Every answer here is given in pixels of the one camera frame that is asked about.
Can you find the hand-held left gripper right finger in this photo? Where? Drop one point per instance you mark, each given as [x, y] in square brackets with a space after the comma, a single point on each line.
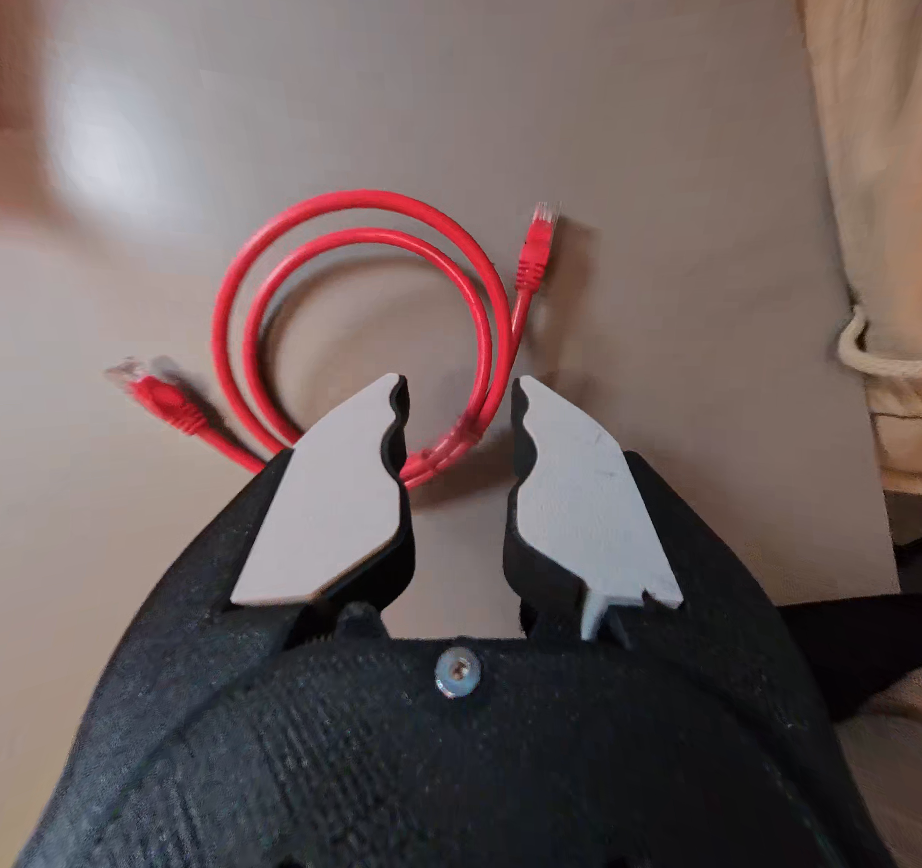
[583, 508]

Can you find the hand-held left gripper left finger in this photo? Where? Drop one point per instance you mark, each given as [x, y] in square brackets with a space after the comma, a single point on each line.
[331, 508]

